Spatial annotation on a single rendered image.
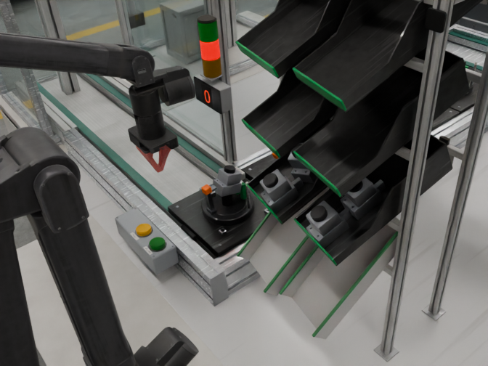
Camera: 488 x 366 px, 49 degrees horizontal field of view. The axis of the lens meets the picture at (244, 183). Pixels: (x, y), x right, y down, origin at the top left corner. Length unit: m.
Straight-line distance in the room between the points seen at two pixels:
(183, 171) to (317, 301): 0.73
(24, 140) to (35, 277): 1.01
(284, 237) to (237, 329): 0.25
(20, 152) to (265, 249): 0.79
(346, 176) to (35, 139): 0.52
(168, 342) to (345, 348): 0.54
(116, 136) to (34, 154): 1.39
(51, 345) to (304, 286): 0.62
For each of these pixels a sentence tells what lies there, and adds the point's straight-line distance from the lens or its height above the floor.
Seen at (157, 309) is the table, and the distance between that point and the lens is 1.39.
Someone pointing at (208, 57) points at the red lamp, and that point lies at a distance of 1.45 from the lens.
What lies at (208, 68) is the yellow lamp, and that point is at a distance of 1.46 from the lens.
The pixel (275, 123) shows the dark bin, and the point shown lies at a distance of 1.04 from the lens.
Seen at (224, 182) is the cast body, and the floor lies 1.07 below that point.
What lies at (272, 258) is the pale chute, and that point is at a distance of 1.24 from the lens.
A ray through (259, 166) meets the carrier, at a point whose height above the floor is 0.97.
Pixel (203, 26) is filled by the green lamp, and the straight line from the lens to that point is 1.42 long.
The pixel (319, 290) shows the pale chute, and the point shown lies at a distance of 1.17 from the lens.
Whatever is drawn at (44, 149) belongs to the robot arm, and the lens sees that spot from 0.57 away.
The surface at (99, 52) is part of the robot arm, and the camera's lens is 1.04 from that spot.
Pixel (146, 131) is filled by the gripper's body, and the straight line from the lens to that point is 1.11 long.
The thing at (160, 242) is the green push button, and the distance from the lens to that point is 1.39.
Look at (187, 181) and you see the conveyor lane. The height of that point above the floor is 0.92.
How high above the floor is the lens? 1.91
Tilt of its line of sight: 38 degrees down
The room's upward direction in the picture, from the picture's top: 4 degrees counter-clockwise
